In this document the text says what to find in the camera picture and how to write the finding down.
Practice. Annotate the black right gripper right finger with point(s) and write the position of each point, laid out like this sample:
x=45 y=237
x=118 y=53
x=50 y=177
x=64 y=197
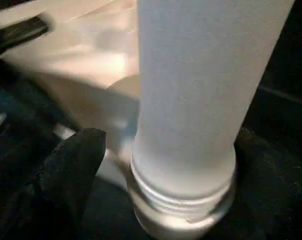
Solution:
x=270 y=200

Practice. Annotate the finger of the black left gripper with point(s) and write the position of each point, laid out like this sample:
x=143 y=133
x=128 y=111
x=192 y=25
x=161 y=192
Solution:
x=23 y=31

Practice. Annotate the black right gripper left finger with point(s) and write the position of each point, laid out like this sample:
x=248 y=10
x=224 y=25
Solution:
x=66 y=190

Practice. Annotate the white plastic table top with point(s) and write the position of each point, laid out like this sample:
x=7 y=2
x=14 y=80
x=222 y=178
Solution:
x=90 y=62

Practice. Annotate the white plastic table leg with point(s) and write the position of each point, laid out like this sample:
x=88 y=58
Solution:
x=190 y=87

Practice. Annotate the black mat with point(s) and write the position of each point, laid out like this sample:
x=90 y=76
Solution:
x=285 y=75

